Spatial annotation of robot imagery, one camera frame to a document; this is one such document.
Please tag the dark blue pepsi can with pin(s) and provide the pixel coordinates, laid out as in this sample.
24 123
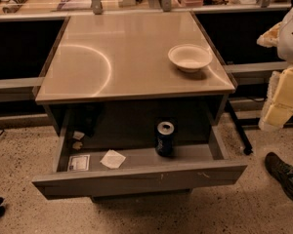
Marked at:
164 138

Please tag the white paper bowl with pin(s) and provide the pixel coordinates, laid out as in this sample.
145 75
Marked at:
190 58

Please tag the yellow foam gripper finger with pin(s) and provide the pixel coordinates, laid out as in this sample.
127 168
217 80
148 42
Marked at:
278 108

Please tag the black table leg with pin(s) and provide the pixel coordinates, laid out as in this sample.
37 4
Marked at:
247 145

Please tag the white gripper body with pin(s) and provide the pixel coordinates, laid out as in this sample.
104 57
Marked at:
291 39

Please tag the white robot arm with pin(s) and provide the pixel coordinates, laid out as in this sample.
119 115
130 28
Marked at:
285 44

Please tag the grey metal rail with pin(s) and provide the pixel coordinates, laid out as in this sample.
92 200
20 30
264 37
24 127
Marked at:
254 73
19 89

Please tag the grey cabinet with steel top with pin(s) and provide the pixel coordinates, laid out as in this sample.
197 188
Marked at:
125 56

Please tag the grey metal rail right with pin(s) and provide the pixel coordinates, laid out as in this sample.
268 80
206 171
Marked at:
254 73

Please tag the small tan crumpled scrap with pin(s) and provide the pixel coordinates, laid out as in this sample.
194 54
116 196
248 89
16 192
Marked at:
77 145

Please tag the white label card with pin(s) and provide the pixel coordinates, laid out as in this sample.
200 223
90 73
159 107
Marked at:
78 163

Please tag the white folded napkin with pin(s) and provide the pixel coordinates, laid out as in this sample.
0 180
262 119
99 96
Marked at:
113 159

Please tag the small white paper scrap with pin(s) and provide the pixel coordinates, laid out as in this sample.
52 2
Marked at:
78 135

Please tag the open grey top drawer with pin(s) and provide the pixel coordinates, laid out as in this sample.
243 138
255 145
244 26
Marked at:
199 158

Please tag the grey metal rail left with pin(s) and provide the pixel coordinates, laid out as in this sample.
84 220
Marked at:
19 89

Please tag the dark leather shoe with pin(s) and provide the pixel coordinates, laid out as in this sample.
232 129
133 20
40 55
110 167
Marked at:
281 171

